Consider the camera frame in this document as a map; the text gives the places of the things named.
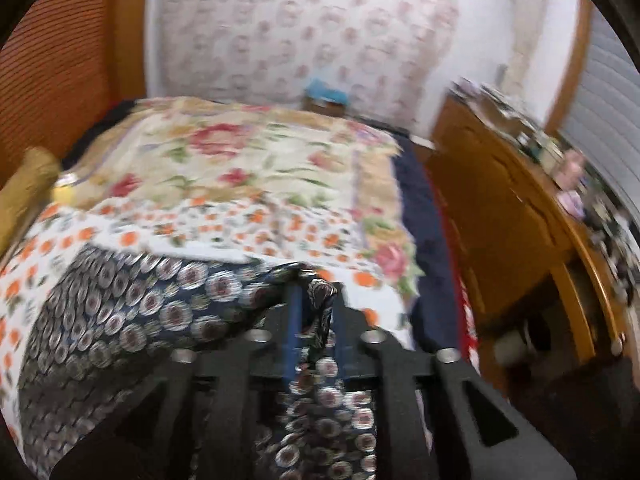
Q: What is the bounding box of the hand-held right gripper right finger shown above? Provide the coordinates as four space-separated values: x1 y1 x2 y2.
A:
330 282 577 480

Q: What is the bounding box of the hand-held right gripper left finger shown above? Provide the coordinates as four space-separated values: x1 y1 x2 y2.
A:
50 284 304 480

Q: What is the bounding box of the navy circle-print silk garment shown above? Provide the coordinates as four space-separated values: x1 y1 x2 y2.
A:
17 247 382 480

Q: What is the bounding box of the white orange-flower bed sheet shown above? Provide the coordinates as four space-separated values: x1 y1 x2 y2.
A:
0 194 422 413

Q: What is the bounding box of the navy blanket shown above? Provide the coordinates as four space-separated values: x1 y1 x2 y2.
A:
391 131 462 357

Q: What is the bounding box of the red blanket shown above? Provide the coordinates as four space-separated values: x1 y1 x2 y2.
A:
429 180 484 377

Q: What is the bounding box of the white container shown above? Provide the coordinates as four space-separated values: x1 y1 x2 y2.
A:
494 319 532 367

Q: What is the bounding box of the beige rose-print quilt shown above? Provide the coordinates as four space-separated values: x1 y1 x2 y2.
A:
60 96 427 302

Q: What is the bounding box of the wooden sideboard cabinet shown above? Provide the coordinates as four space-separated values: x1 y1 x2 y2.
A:
426 94 632 402

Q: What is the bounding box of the small blue box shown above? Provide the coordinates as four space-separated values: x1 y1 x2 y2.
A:
303 77 352 112

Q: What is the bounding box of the pink doll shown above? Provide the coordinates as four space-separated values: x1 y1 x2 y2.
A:
554 149 589 222

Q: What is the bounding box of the clutter of bottles and boxes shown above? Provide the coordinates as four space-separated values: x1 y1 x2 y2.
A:
449 77 640 307

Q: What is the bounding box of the tan plush pillow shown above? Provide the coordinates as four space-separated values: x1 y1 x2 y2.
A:
0 147 62 257

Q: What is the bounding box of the pink circle-print curtain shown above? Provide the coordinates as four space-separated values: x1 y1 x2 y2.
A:
145 0 462 127

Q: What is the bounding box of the wooden wardrobe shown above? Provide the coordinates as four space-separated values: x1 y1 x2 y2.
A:
0 0 152 187

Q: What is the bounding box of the grey window blind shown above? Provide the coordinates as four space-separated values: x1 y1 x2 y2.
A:
556 9 640 212

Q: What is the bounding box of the wooden door frame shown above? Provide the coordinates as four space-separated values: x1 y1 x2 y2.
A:
544 0 597 137

